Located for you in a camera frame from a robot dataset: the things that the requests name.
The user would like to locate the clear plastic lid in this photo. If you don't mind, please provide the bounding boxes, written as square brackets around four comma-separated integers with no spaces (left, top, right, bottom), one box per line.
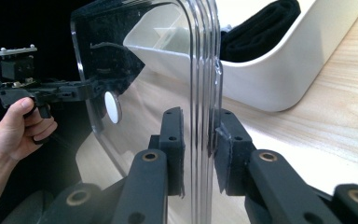
[70,0,225,224]

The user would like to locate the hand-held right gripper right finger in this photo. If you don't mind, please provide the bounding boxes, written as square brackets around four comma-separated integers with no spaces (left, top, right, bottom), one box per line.
[213,108,257,197]

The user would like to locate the white round disc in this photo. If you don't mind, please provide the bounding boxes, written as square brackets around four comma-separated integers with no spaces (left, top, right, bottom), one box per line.
[103,91,123,125]

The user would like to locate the white divided storage box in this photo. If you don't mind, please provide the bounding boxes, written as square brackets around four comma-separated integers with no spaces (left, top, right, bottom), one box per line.
[122,0,358,113]

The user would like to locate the black sock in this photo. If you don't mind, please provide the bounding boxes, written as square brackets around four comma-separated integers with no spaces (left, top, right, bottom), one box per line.
[219,0,302,63]

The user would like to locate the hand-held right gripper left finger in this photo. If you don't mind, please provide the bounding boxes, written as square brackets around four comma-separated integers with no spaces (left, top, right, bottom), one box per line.
[148,106,186,198]

